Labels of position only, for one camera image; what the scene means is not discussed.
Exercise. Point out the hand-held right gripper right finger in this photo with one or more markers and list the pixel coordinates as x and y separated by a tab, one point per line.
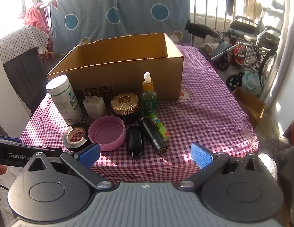
200	156

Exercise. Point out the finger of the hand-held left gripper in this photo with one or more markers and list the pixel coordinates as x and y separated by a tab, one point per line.
7	140

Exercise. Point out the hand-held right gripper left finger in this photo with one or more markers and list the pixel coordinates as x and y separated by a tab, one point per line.
90	155

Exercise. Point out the black electrical tape roll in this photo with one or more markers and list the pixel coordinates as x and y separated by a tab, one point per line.
66	143

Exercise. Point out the pink plastic lid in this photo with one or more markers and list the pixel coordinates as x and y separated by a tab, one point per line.
106	132

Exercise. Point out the black car key fob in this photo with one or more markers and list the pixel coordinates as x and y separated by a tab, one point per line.
134	139

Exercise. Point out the white charger plug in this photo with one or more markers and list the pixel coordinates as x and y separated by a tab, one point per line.
95	107

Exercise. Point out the green printed tube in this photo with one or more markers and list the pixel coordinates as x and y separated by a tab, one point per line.
159	126

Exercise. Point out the black cylinder tube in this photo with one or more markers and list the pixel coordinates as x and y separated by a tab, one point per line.
152	134

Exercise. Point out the white pill bottle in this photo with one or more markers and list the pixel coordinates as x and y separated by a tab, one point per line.
64	101

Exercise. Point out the gold lidded jar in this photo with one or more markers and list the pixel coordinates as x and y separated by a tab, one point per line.
124	102

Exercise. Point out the green dropper bottle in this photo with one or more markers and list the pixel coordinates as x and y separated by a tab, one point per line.
149	101

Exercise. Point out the brown cardboard box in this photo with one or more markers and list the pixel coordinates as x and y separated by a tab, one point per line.
128	75

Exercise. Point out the purple checkered tablecloth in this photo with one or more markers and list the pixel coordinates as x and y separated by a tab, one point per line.
208	113

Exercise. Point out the dark wooden cabinet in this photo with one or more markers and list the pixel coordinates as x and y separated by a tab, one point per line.
23	80

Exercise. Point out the small cardboard box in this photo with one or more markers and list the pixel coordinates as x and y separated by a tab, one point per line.
251	104

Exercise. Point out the white plastic bag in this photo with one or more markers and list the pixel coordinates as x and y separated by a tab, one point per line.
252	81

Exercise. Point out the red bag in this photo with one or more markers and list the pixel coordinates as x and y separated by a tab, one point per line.
237	52

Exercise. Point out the black padded seat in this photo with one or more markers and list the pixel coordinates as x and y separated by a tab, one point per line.
201	29

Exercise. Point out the pink hanging cloth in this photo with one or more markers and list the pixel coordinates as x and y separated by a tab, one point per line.
34	16

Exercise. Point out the silver wheelchair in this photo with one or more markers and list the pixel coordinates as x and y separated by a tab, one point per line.
253	35

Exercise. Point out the blue patterned bed sheet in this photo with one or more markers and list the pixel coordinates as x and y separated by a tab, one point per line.
137	16

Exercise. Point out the metal window railing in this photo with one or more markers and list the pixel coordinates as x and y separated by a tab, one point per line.
195	2

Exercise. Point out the beige hanging towel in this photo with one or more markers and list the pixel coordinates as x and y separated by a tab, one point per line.
252	8

